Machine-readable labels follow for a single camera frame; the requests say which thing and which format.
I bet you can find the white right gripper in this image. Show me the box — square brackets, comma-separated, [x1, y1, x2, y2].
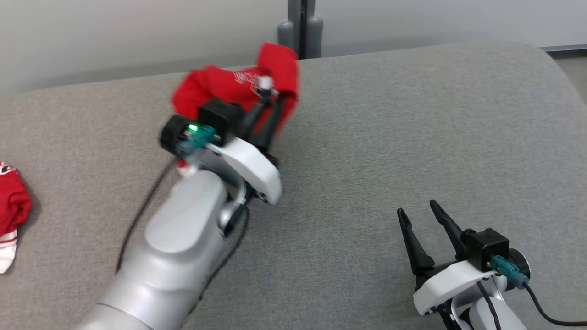
[397, 200, 499, 330]

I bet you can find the left black cable teal connector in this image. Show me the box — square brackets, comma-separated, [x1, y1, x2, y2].
[116, 125, 216, 273]

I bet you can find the grey partition post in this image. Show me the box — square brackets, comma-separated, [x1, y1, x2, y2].
[277, 0, 324, 60]

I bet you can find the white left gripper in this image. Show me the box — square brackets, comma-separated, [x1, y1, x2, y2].
[183, 93, 290, 206]

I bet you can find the red jersey with white sleeves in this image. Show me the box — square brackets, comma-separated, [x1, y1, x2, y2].
[0, 162, 33, 274]

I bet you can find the red garment with white print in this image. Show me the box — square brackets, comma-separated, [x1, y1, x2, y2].
[171, 42, 300, 178]

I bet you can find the right black cable teal connector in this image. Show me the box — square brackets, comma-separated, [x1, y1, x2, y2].
[491, 256, 587, 328]

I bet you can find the black cable teal connector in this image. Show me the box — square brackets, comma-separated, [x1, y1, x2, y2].
[116, 125, 216, 273]
[491, 256, 587, 328]

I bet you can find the right thin black gripper cable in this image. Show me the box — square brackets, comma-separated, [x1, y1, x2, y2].
[477, 282, 503, 330]

